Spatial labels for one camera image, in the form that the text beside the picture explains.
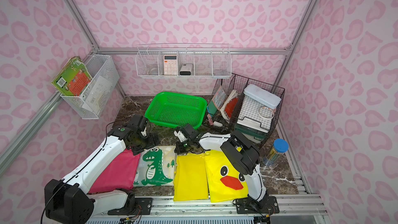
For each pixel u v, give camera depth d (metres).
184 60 0.98
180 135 0.85
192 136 0.73
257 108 0.85
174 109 1.10
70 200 0.39
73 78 0.72
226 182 0.79
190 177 0.81
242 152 0.52
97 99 0.82
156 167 0.82
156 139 0.75
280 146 0.72
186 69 0.90
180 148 0.80
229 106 1.01
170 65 0.93
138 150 0.66
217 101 1.06
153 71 0.93
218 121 1.01
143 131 0.67
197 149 0.69
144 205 0.74
